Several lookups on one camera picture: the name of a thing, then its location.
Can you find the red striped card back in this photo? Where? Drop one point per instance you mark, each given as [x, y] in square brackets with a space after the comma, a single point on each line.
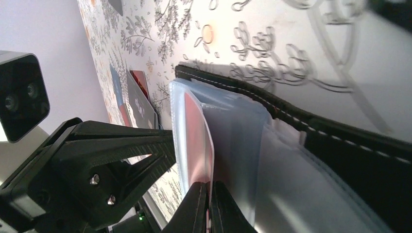
[199, 144]

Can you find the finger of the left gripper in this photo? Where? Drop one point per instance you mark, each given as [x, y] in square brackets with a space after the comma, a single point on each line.
[98, 141]
[106, 184]

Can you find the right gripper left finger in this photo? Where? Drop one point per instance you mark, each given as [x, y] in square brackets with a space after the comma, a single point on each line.
[190, 217]

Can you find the black VIP card stack left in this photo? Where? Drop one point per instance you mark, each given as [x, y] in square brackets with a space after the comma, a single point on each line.
[140, 103]

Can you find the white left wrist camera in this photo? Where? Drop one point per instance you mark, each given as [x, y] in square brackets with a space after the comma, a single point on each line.
[24, 101]

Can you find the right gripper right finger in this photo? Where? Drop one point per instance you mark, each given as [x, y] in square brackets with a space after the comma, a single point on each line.
[226, 217]

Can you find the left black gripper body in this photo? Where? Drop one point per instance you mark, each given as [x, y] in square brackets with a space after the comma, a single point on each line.
[36, 197]

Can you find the black card holder wallet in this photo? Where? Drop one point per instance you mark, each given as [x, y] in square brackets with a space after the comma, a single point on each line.
[290, 171]

